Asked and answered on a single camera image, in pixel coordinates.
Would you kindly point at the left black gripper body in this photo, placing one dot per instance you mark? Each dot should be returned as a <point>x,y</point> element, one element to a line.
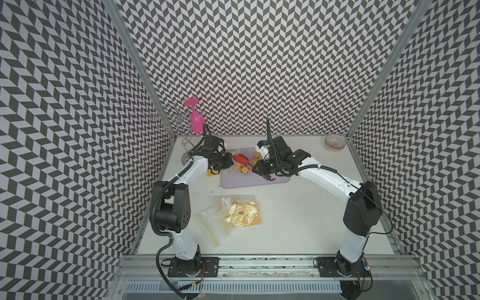
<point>222,161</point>

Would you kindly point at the aluminium mounting rail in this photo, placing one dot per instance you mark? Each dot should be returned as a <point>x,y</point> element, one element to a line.
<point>305,267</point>

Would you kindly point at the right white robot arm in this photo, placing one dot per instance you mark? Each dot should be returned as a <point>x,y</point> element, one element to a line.
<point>362,202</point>

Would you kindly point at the lavender plastic tray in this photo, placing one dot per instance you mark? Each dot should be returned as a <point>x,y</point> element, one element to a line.
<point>235,178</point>

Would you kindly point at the red metal tongs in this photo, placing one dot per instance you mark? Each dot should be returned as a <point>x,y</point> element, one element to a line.
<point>244,161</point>

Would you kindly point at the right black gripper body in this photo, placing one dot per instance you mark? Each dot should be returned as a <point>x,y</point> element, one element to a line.
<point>267,166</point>

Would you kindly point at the small pink stacked bowls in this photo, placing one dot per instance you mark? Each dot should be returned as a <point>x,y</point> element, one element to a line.
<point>334,142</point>

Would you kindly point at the clear resealable bag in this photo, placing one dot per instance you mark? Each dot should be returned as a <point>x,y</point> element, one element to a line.
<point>224,172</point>

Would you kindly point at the clear bag with cookies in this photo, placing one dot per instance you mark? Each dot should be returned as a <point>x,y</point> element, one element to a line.
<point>228,213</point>

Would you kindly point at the metal wire glass rack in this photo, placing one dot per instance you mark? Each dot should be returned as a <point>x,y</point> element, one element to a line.
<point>175,125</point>

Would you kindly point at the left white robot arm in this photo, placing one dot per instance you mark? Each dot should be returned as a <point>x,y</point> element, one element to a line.
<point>171,206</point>

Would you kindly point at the pink plastic wine glass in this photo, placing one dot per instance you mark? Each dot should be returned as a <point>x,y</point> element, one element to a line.
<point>197,120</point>

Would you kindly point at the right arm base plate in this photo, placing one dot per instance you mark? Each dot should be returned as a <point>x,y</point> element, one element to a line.
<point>334,267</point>

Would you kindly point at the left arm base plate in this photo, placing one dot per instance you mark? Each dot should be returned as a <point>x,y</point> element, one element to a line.
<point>207,266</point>

